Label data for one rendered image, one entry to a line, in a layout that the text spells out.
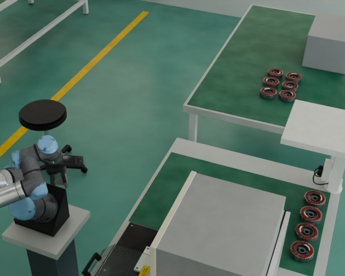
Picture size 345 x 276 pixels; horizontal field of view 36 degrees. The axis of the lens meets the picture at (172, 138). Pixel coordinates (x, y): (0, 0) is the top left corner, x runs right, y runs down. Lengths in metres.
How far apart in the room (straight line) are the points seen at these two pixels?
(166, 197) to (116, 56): 3.07
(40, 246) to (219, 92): 1.72
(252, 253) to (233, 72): 2.30
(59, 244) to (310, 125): 1.37
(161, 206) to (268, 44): 2.05
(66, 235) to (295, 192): 1.25
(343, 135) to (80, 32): 4.16
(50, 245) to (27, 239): 0.12
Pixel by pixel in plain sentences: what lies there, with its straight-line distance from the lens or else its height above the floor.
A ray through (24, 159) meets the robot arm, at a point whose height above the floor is 1.34.
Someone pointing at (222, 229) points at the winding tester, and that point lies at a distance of 1.94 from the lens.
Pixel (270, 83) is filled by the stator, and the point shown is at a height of 0.79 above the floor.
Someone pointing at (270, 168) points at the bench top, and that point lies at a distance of 3.11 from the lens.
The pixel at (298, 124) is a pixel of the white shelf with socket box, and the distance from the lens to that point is 2.70.
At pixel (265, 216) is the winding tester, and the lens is 2.01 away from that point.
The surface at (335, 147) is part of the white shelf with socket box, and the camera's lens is 2.59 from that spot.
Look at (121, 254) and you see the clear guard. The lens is 2.18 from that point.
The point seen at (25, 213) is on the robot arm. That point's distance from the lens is 2.51.
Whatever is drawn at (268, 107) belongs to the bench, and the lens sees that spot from 3.62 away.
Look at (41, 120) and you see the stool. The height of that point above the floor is 0.56.
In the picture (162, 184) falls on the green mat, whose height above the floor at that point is 0.75.
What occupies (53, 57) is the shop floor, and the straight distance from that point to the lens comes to 5.78.
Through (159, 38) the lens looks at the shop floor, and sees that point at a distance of 6.08.
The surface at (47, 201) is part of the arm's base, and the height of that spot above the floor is 0.93.
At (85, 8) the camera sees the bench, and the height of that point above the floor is 0.08.
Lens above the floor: 2.73
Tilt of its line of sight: 37 degrees down
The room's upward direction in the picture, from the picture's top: 1 degrees clockwise
